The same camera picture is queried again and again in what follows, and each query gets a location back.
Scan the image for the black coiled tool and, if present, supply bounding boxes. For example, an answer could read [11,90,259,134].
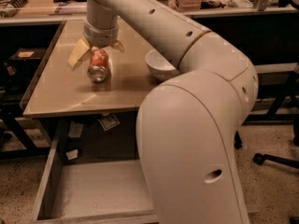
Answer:
[0,0,28,18]

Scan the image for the open grey wooden drawer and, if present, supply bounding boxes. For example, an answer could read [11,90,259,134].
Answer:
[30,119,259,224]

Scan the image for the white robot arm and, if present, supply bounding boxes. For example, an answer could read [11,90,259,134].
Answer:
[83,0,258,224]

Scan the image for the dark box under bench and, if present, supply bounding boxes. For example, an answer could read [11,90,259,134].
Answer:
[9,48,46,65]

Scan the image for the white ceramic bowl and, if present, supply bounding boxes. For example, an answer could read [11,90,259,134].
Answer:
[145,49,179,82]

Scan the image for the beige cabinet with drawer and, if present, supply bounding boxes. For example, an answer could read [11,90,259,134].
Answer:
[23,20,156,157]

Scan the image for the black office chair base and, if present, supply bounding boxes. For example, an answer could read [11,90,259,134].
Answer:
[253,119,299,169]

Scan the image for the red coke can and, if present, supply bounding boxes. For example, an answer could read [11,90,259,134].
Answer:
[87,49,109,82]

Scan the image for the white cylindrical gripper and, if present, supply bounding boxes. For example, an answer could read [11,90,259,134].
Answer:
[67,18,125,70]

